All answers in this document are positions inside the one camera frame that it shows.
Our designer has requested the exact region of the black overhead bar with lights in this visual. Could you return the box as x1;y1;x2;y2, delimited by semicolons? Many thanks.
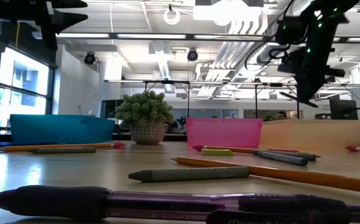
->
32;30;360;44

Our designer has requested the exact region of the white hanging ring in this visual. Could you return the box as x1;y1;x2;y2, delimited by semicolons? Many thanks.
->
163;8;181;26

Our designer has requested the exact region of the purple pen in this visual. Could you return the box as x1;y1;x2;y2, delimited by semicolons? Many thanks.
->
0;185;360;224

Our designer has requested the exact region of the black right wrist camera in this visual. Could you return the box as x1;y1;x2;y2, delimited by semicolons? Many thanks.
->
275;17;308;46

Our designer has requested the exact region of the dark background screen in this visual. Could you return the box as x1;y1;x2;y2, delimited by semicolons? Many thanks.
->
100;99;124;119

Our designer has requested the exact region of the black computer monitor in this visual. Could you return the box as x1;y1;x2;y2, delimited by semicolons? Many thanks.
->
328;98;359;121

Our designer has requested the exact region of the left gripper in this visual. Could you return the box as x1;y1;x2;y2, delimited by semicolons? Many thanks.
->
0;0;88;50

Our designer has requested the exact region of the black background workstation frame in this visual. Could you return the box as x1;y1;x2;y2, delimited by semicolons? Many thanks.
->
104;79;360;119

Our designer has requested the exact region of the blue plastic bin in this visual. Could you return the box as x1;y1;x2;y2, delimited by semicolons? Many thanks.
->
9;114;116;144

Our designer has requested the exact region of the pink plastic bin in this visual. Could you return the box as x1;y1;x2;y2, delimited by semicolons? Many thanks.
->
185;117;263;149

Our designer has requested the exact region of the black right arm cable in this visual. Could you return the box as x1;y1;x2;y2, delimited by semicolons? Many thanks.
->
244;34;292;71

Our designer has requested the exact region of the orange plastic bin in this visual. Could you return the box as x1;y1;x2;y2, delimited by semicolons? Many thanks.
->
259;119;360;152

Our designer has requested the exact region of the potted artificial green plant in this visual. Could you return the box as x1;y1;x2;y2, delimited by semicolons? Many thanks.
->
114;90;175;146

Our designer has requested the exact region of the green eraser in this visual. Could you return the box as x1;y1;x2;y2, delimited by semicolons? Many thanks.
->
201;148;235;156

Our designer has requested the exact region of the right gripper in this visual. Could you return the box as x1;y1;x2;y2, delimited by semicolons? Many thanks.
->
277;15;348;103

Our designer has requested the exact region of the large window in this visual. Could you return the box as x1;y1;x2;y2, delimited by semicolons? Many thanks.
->
0;46;55;129

